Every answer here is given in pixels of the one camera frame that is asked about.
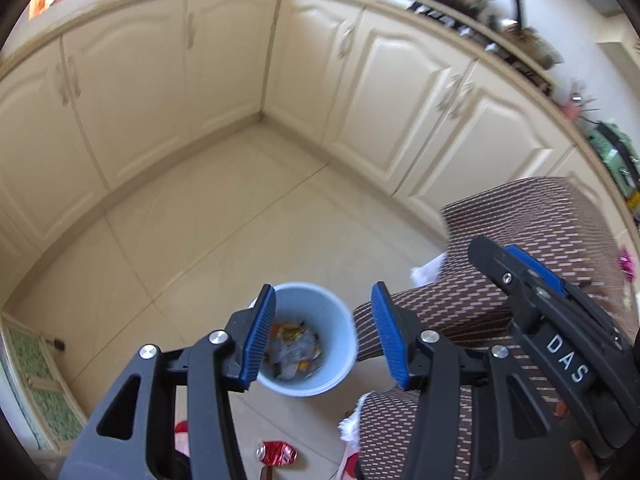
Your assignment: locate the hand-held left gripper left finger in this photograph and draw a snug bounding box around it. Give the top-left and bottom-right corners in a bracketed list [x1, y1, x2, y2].
[59, 284, 277, 480]

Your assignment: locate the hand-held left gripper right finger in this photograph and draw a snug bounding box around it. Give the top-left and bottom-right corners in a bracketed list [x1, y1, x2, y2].
[370, 283, 576, 480]

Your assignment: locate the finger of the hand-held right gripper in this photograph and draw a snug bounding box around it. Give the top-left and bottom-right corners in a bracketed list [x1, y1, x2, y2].
[504, 245, 569, 295]
[468, 235, 552, 334]

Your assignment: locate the clear plastic wrapper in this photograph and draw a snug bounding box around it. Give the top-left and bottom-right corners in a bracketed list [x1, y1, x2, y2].
[271, 337, 322, 380]

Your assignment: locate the blue plastic bin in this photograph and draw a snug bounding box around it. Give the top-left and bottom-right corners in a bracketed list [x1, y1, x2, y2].
[248, 282, 359, 399]

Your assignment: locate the brown polka-dot chair cover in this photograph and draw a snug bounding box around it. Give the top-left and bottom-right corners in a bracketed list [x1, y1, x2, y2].
[345, 176, 640, 480]

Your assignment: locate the white fringed cloth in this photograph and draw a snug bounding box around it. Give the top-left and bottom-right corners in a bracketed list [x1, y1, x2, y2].
[338, 393, 372, 444]
[410, 254, 447, 282]

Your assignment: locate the magenta shiny wrapper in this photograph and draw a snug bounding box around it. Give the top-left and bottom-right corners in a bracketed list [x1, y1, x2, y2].
[617, 247, 637, 282]

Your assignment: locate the cream cabinet door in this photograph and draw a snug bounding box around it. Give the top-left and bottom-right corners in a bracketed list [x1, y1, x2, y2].
[264, 0, 367, 145]
[324, 6, 477, 182]
[0, 66, 110, 253]
[544, 146, 632, 242]
[184, 0, 284, 135]
[396, 59, 574, 217]
[59, 0, 191, 192]

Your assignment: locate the crushed red can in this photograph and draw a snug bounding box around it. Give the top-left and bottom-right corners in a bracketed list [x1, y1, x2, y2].
[255, 440, 299, 467]

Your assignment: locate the red and pink slipper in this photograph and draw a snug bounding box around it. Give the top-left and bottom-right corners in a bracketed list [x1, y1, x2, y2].
[174, 420, 192, 462]

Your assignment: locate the green countertop oven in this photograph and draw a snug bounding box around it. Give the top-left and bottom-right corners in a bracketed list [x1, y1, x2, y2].
[586, 119, 640, 197]

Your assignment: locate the pink utensil holder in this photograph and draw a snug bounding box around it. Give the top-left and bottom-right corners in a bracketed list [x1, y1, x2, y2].
[561, 79, 597, 122]

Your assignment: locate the green patterned glass door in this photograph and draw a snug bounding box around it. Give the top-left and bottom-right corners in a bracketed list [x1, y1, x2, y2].
[0, 311, 89, 454]

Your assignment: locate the black gas stove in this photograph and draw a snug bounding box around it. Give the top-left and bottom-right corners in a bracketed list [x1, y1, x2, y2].
[406, 0, 557, 100]

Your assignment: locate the orange packet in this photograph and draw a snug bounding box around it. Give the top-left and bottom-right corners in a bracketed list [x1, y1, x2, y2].
[29, 0, 69, 19]

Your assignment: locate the steel pan with black handle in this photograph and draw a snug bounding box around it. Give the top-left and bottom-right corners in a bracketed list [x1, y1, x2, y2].
[491, 0, 564, 69]

